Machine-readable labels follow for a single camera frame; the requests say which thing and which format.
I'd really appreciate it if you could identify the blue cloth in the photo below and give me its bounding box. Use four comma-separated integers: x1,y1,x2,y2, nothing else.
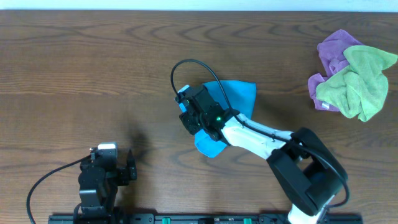
177,80,257,158

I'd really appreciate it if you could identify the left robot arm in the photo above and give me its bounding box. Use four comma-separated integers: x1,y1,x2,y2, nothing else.
73,147,137,224

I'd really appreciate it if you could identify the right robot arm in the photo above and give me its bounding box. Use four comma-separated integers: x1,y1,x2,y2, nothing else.
175,85,348,223

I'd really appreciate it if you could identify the purple cloth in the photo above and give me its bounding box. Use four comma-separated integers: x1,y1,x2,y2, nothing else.
308,29,363,112

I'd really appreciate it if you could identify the green cloth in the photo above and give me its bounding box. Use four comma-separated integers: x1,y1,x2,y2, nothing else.
315,45,397,122

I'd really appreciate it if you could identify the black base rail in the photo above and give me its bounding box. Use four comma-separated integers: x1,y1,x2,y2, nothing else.
48,213,363,224

